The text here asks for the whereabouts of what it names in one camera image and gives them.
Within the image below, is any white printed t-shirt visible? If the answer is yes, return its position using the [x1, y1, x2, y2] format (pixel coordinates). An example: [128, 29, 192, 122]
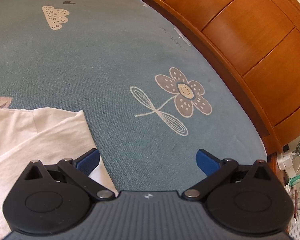
[0, 107, 120, 240]

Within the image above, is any blue-green floral bed sheet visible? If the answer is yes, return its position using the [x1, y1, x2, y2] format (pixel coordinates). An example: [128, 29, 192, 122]
[0, 0, 266, 191]

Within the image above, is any wooden headboard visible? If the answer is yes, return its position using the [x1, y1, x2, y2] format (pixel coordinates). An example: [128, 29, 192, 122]
[128, 0, 300, 153]

